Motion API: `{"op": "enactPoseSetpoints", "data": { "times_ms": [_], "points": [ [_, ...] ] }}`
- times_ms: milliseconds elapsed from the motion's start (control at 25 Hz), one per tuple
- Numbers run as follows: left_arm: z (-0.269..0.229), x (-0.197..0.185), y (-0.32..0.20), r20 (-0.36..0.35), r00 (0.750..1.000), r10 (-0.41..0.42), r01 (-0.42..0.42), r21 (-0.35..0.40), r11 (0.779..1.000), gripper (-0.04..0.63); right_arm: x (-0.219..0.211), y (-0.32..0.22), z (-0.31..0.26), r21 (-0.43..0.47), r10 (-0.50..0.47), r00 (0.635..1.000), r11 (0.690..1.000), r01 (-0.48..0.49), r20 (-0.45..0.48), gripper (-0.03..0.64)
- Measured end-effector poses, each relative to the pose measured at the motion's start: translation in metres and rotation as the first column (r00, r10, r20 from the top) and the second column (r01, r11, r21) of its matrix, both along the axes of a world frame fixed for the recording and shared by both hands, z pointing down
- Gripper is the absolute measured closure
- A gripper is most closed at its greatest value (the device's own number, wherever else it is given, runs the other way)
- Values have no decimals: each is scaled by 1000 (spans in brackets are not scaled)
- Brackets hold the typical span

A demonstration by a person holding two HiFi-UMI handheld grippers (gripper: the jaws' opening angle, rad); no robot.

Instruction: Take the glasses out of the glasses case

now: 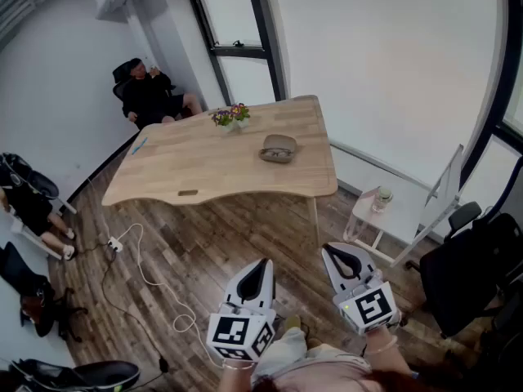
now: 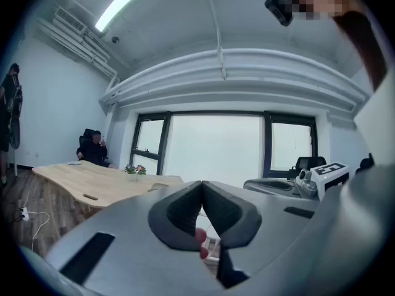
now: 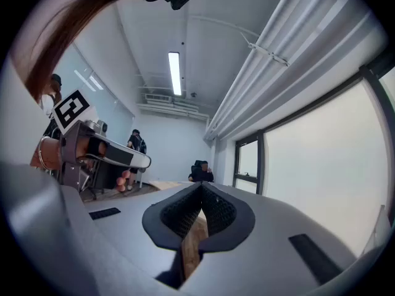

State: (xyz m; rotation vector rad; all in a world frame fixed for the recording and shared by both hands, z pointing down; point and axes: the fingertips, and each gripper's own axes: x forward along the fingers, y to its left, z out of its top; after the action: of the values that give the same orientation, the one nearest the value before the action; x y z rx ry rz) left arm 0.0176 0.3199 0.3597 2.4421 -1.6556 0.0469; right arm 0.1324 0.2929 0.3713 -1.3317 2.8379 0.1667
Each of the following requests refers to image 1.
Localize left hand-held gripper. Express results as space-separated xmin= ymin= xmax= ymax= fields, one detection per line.
xmin=206 ymin=258 xmax=277 ymax=363

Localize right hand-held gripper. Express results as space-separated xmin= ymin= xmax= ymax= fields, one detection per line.
xmin=321 ymin=243 xmax=404 ymax=336

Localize taupe glasses case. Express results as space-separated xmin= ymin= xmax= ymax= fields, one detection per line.
xmin=257 ymin=134 xmax=297 ymax=165

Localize person's left forearm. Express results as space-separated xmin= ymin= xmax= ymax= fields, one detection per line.
xmin=221 ymin=359 xmax=257 ymax=392

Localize person's right forearm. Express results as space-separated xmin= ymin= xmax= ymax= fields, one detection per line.
xmin=362 ymin=327 xmax=414 ymax=380

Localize pink translucent plastic item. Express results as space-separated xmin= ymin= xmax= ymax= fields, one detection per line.
xmin=342 ymin=189 xmax=383 ymax=243

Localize person's light trousers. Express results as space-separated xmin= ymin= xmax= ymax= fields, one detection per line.
xmin=253 ymin=325 xmax=324 ymax=383

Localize white side table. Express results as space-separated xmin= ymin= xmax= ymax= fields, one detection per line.
xmin=351 ymin=185 xmax=427 ymax=257

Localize glass jar with green lid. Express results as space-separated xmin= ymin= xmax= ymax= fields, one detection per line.
xmin=371 ymin=185 xmax=395 ymax=214

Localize person's light shirt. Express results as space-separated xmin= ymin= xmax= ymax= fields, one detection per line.
xmin=265 ymin=343 xmax=409 ymax=392

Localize black office chair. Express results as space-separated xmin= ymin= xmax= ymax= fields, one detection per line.
xmin=406 ymin=201 xmax=523 ymax=340
xmin=7 ymin=357 xmax=142 ymax=392
xmin=111 ymin=60 xmax=177 ymax=116
xmin=0 ymin=241 xmax=89 ymax=339

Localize purple flowers in white pot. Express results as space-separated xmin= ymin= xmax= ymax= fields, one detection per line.
xmin=210 ymin=109 xmax=236 ymax=134

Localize pink flowers in white pot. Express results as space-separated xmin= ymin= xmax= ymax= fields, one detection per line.
xmin=229 ymin=102 xmax=252 ymax=130

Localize white chair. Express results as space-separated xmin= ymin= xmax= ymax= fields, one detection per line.
xmin=0 ymin=194 xmax=78 ymax=261

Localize black framed window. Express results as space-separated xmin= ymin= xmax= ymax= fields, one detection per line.
xmin=185 ymin=0 xmax=289 ymax=108
xmin=459 ymin=0 xmax=523 ymax=203

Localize white cable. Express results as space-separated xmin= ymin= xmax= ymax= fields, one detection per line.
xmin=118 ymin=222 xmax=224 ymax=369

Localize black cable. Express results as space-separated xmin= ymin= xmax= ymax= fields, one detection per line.
xmin=73 ymin=241 xmax=171 ymax=383

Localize white metal frame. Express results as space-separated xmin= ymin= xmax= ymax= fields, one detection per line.
xmin=391 ymin=144 xmax=465 ymax=268

